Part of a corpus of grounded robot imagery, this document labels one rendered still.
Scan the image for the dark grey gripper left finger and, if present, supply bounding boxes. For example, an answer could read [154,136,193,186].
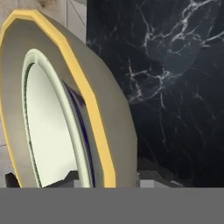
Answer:
[3,170,81,188]

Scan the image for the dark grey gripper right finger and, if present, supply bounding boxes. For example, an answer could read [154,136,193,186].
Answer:
[136,170,186,188]

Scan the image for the small white bowl blue rim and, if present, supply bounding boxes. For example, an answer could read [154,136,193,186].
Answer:
[21,48,97,188]

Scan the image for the large grey bowl yellow rim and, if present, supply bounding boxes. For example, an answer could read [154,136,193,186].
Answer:
[0,8,139,188]

